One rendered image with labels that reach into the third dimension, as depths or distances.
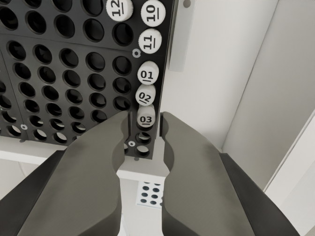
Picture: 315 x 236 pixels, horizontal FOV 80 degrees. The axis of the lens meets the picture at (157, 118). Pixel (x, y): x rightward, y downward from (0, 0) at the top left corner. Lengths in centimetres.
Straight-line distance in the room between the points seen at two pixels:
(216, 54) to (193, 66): 2
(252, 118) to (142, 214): 38
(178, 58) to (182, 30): 2
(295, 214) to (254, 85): 38
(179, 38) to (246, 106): 9
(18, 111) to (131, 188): 30
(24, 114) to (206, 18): 17
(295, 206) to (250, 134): 34
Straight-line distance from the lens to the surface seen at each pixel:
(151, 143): 16
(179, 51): 18
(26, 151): 23
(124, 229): 54
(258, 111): 18
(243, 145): 19
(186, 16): 17
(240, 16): 19
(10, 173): 42
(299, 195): 48
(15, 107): 19
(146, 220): 52
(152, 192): 38
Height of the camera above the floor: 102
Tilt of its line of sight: 58 degrees down
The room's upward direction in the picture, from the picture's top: 169 degrees counter-clockwise
